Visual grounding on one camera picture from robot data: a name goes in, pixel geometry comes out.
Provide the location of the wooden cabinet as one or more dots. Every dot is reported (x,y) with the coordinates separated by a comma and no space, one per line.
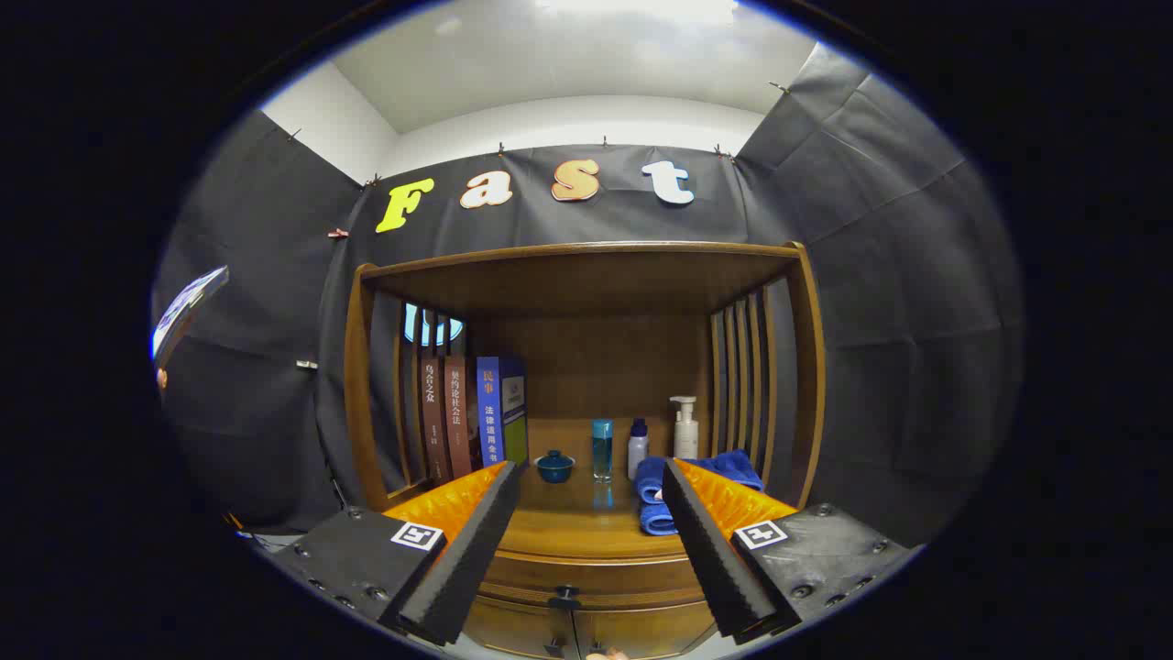
(596,275)

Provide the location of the white pump bottle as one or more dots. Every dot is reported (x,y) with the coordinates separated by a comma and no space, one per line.
(685,435)

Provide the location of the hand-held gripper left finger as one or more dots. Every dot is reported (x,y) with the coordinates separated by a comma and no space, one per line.
(467,559)

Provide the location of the blue towel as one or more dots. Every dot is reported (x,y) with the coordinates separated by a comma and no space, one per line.
(652,495)

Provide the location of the white bottle with blue cap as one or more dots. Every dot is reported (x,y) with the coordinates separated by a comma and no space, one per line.
(638,454)

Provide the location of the blue book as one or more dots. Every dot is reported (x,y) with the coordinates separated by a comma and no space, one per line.
(490,412)

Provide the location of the wooden drawer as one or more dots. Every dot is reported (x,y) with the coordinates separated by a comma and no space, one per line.
(605,573)

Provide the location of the clear blue glass bottle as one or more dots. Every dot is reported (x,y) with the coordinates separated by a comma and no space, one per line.
(602,454)

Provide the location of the black backdrop cloth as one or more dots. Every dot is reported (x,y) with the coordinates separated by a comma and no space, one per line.
(916,275)

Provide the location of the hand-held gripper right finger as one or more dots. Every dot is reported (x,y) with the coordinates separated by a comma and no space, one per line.
(715,559)

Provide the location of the wooden countertop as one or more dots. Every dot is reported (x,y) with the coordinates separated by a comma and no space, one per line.
(568,527)

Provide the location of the blue lidded teacup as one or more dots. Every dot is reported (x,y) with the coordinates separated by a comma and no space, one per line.
(554,467)

